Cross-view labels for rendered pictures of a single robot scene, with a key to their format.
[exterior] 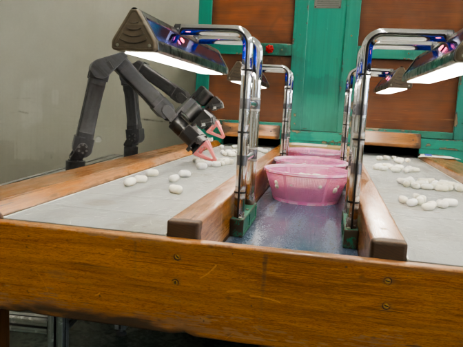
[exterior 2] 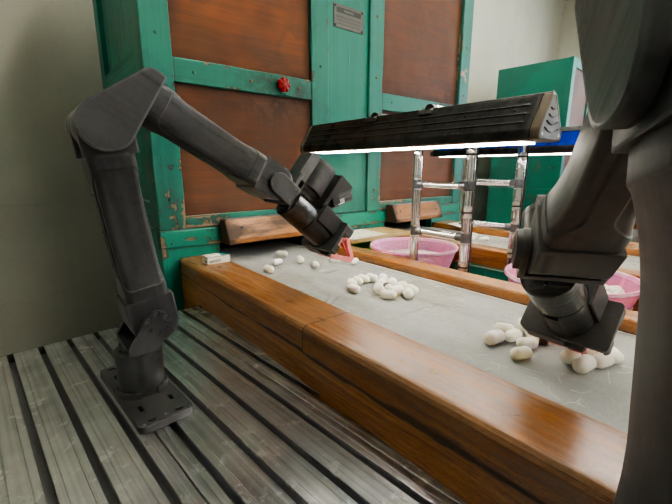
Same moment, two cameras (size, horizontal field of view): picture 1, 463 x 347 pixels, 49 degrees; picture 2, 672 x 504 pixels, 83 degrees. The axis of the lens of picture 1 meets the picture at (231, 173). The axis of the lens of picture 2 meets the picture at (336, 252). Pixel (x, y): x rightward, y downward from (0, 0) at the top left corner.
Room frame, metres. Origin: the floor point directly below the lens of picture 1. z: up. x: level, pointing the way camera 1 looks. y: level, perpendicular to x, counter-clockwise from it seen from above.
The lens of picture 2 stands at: (1.70, 0.67, 1.00)
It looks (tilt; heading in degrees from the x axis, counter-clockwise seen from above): 12 degrees down; 310
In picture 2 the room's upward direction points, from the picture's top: straight up
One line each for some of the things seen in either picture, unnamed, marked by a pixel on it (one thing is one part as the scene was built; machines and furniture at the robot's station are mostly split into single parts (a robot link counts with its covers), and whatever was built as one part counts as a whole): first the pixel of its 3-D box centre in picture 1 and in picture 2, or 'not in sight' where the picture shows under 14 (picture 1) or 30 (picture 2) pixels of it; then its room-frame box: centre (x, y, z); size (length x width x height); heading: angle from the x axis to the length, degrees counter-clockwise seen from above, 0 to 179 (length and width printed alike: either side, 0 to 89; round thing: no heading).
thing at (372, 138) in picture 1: (388, 139); (415, 211); (2.45, -0.75, 0.83); 0.30 x 0.06 x 0.07; 79
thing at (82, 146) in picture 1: (78, 151); not in sight; (1.66, 0.51, 0.77); 0.09 x 0.06 x 0.06; 21
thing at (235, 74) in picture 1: (251, 76); (397, 131); (2.14, -0.06, 1.08); 0.62 x 0.08 x 0.07; 169
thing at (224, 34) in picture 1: (215, 129); not in sight; (1.16, 0.04, 0.90); 0.20 x 0.19 x 0.45; 169
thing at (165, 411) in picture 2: (130, 153); (140, 368); (2.25, 0.46, 0.71); 0.20 x 0.07 x 0.08; 174
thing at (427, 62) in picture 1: (442, 58); not in sight; (1.08, -0.43, 1.08); 0.62 x 0.08 x 0.07; 169
